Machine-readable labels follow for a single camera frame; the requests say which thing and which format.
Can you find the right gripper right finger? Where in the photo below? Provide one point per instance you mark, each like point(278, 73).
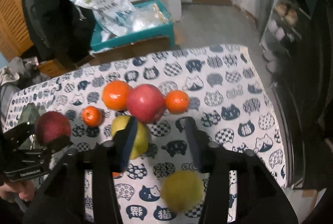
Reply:
point(208, 158)

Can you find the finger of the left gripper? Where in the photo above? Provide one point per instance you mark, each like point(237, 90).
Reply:
point(57, 144)
point(18, 135)

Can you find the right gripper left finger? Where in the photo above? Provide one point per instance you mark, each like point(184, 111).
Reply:
point(109, 157)

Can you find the orange front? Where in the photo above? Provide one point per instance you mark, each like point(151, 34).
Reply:
point(117, 175)

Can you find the dark red apple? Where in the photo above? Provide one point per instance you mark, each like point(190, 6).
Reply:
point(50, 126)

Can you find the green pear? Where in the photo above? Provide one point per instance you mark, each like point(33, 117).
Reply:
point(141, 141)

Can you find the yellow apple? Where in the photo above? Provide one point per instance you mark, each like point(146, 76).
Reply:
point(182, 190)

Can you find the small mandarin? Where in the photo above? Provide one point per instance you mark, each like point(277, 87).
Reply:
point(92, 116)
point(177, 102)

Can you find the large orange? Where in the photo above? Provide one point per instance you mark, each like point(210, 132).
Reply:
point(115, 95)

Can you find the person left hand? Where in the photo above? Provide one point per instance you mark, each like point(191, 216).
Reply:
point(24, 189)

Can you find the green ceramic bowl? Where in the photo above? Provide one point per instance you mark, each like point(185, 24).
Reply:
point(30, 114)

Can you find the pile of grey clothes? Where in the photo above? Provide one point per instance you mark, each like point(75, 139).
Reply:
point(18, 75)

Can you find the cat pattern tablecloth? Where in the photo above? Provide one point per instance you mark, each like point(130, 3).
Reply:
point(217, 86)

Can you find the wooden louvered wardrobe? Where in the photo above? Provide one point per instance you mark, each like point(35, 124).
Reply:
point(15, 38)

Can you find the brown cardboard box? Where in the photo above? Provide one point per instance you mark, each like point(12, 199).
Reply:
point(135, 49)

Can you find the black hanging coat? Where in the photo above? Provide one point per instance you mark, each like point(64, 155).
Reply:
point(58, 29)

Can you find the teal cardboard box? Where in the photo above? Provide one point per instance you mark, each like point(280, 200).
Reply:
point(140, 32)

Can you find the white rice bag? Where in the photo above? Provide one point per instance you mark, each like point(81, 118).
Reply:
point(114, 16)

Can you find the clear plastic bag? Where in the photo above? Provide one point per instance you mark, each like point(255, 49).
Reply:
point(146, 17)

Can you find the shoe rack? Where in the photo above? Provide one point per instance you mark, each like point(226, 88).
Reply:
point(286, 25)

